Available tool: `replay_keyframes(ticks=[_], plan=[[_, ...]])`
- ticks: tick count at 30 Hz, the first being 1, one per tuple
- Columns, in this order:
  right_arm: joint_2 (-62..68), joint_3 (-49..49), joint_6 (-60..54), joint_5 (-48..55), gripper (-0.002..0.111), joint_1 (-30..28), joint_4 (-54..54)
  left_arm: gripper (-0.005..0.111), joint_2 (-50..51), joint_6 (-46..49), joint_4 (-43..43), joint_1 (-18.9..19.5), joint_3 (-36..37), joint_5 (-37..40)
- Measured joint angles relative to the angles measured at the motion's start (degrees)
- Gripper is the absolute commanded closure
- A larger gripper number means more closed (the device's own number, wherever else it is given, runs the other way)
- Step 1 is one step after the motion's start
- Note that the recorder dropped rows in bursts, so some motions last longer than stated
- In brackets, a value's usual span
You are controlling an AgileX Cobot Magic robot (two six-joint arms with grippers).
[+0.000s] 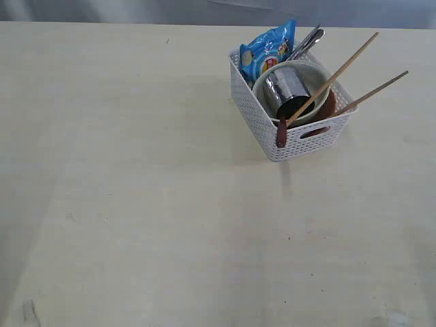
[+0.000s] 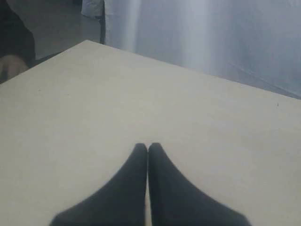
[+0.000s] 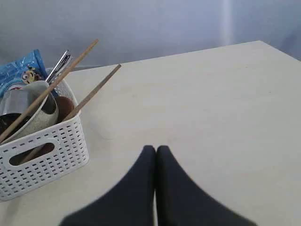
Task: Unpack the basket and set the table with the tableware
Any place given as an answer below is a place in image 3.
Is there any blue snack packet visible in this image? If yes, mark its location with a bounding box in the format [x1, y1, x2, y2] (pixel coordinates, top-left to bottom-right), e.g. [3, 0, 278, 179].
[0, 49, 47, 97]

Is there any white perforated plastic basket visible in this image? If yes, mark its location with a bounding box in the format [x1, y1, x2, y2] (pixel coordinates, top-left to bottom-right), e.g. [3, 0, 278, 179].
[0, 67, 90, 202]

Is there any wooden chopstick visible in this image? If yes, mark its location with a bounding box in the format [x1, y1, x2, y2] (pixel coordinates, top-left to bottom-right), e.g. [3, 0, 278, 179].
[20, 64, 122, 164]
[0, 39, 99, 143]

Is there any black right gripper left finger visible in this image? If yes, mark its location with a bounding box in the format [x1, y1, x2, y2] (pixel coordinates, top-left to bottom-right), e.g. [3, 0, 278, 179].
[60, 145, 156, 226]

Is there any grey ceramic bowl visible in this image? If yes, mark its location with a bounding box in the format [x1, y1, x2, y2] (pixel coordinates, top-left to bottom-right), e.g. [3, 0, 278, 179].
[3, 81, 59, 143]

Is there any dark red wooden spoon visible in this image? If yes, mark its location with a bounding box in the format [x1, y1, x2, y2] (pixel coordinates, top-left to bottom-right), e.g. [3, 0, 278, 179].
[55, 96, 74, 123]

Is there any stainless steel cup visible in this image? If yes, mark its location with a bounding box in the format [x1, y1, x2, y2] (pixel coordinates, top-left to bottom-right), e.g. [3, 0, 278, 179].
[0, 89, 34, 116]

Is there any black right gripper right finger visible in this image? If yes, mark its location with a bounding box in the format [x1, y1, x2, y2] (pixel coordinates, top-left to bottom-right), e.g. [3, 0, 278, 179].
[155, 145, 256, 226]

